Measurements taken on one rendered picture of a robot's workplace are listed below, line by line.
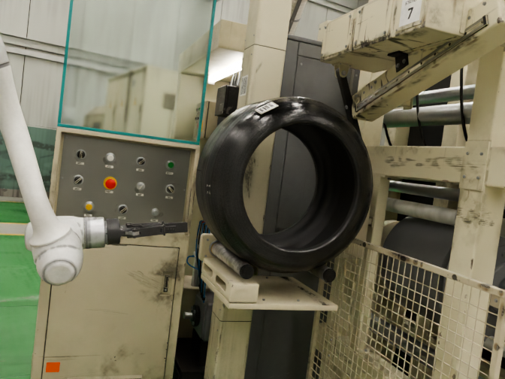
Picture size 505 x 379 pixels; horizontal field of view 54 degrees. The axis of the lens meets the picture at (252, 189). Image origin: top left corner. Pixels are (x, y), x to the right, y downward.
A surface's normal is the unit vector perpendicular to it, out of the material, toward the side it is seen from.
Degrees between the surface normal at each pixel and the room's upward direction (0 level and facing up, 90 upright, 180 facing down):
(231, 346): 90
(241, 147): 86
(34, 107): 90
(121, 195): 90
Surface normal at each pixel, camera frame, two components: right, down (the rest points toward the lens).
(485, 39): -0.01, 0.97
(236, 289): 0.33, 0.09
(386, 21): -0.94, -0.10
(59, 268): 0.35, 0.51
